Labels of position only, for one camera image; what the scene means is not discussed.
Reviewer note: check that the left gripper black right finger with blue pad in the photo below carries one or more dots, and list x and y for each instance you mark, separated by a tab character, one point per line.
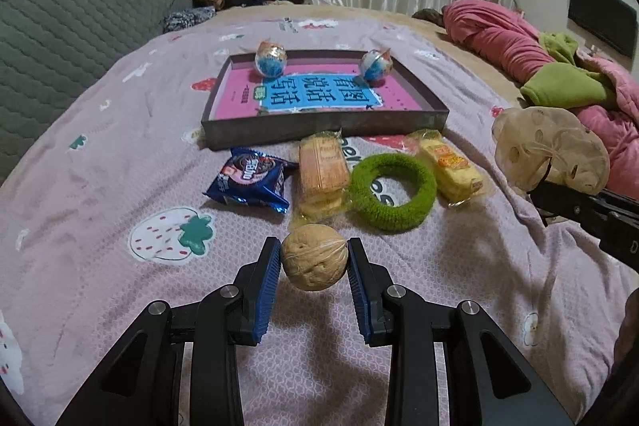
488	380

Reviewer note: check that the brown walnut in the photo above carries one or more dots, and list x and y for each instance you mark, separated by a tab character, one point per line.
314	257

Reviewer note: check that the beige spotted hair scrunchie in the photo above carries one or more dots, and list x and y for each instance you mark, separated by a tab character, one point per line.
540	143

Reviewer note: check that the surprise egg toy left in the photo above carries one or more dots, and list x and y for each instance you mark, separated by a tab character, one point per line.
270	59

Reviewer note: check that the green fuzzy hair scrunchie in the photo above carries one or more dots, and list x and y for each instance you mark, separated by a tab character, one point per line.
392	192

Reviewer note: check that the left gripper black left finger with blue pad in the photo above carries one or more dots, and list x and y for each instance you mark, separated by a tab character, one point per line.
138	381

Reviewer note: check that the blue oreo cookie packet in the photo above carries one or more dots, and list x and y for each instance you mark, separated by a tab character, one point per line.
252	178

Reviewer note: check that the green fleece garment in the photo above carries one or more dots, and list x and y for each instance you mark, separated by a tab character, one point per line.
562	83

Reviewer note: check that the dark shallow box tray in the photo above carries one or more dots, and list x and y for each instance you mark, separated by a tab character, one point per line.
273	128

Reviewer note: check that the yellow wafer cake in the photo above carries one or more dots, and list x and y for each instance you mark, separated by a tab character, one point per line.
458	179

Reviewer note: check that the black television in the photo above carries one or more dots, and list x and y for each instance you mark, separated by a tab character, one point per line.
614	22

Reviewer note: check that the surprise egg toy right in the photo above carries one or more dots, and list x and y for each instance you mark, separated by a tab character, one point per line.
375	65

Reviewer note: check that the pink strawberry print blanket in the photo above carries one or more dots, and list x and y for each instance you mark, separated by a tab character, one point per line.
107	212

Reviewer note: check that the blue patterned cloth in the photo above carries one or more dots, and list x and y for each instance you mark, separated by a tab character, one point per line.
189	18

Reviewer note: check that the pink quilt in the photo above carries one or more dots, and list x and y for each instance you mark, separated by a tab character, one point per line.
509	42

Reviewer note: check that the orange-back wafer cake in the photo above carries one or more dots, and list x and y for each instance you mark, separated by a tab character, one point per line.
324	180

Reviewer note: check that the surprise egg toy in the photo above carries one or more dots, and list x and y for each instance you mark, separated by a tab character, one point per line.
270	59
375	65

